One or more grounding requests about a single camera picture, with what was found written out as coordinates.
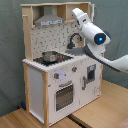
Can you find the black toy faucet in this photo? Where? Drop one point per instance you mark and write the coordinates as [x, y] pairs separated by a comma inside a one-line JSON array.
[[71, 45]]

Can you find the grey cabinet door handle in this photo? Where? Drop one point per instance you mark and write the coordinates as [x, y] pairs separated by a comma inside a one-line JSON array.
[[84, 83]]

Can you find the red stove knob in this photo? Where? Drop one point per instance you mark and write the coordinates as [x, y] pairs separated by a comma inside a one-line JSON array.
[[74, 69], [56, 75]]

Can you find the wooden toy kitchen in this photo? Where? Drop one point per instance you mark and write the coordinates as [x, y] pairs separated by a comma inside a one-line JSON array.
[[40, 84]]

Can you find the grey toy sink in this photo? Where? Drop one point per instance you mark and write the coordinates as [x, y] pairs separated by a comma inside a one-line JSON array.
[[79, 51]]

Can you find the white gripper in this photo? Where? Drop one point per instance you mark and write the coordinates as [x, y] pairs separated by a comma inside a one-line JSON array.
[[80, 17]]

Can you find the red right stove knob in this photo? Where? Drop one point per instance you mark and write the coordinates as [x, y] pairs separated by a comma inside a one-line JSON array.
[[74, 69]]

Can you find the toy oven door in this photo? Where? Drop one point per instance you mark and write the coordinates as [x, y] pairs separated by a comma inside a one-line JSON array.
[[64, 96]]

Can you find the grey ice dispenser panel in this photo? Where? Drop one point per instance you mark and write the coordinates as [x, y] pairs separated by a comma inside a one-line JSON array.
[[91, 73]]

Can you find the red left stove knob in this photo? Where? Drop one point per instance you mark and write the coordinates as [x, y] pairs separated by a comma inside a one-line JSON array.
[[56, 75]]

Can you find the small steel pot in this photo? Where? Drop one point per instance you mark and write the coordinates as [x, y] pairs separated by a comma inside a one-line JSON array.
[[49, 56]]

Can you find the grey range hood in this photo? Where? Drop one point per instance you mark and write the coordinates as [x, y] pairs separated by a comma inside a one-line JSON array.
[[48, 18]]

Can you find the black toy stovetop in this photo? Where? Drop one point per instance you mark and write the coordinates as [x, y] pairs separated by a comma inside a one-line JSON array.
[[60, 58]]

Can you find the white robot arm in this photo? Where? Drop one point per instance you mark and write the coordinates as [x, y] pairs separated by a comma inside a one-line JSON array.
[[97, 41]]

